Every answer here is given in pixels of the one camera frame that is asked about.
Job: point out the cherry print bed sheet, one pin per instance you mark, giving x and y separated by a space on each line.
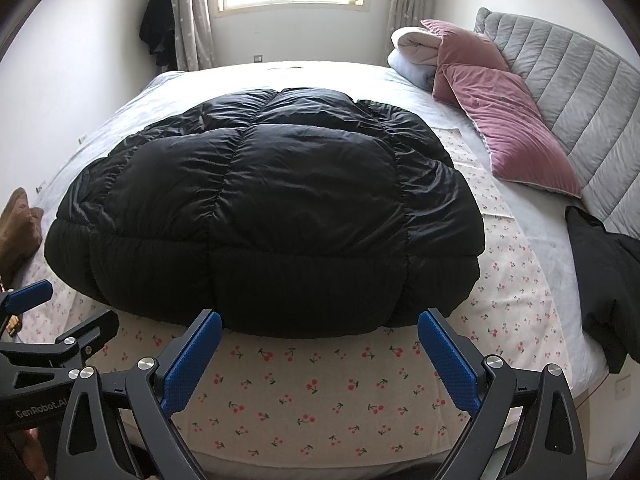
310 385

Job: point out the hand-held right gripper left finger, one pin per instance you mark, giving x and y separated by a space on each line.
190 365

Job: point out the pink velvet pillow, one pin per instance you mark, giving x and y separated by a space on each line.
465 42
515 130

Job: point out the grey quilted headboard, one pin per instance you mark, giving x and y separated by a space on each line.
575 75

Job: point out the white folded blanket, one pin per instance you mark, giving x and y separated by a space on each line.
415 50

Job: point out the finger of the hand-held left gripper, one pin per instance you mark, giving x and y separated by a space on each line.
90 332
30 296

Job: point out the black puffer jacket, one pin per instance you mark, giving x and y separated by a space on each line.
260 200

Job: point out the black garment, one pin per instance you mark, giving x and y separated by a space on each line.
610 285

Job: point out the brown cloth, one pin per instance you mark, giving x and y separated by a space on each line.
20 230

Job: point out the hanging dark clothes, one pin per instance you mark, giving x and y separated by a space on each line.
157 25

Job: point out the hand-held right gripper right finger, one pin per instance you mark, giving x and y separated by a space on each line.
447 365

